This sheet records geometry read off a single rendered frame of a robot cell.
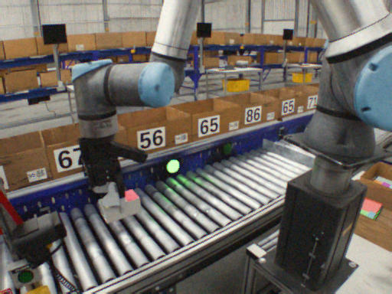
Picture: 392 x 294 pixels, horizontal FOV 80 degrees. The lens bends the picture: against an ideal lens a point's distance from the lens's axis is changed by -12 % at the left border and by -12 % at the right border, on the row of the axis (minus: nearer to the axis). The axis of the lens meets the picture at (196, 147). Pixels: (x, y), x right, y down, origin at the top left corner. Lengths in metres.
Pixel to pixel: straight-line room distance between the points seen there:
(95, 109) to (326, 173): 0.58
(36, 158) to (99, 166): 0.67
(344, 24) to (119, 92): 0.42
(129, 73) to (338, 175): 0.56
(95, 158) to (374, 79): 0.58
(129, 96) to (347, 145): 0.50
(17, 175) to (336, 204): 1.20
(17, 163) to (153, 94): 0.88
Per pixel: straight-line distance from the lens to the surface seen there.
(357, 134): 0.69
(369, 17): 0.50
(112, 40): 6.04
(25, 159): 1.28
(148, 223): 1.15
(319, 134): 0.69
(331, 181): 0.75
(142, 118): 1.69
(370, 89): 0.47
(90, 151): 0.64
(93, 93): 0.58
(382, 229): 1.15
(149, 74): 0.52
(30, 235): 0.66
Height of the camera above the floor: 1.45
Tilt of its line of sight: 22 degrees down
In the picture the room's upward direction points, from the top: 1 degrees counter-clockwise
